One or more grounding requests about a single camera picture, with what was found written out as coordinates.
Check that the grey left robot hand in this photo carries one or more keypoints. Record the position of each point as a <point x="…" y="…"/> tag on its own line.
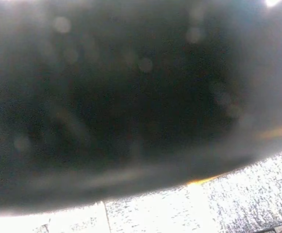
<point x="107" y="96"/>

